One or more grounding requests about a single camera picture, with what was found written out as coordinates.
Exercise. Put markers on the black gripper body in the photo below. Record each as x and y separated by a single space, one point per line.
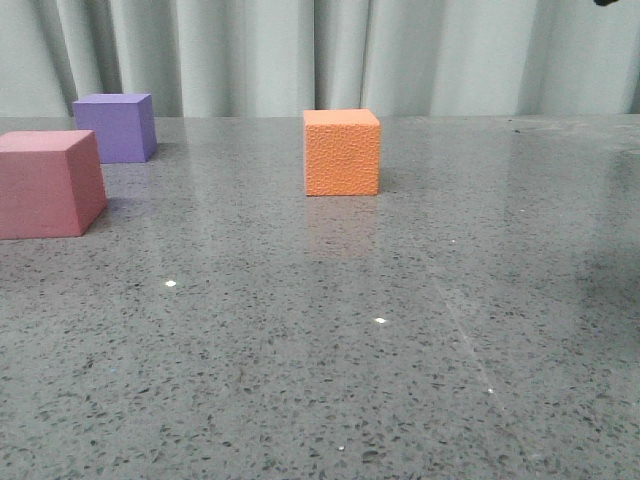
604 3

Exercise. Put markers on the orange foam cube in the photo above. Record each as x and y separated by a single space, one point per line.
342 151

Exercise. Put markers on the pale green curtain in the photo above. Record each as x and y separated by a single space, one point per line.
278 58

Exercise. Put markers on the purple foam cube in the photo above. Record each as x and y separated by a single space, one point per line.
124 125

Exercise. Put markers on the pink foam cube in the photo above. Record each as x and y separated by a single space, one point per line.
51 183

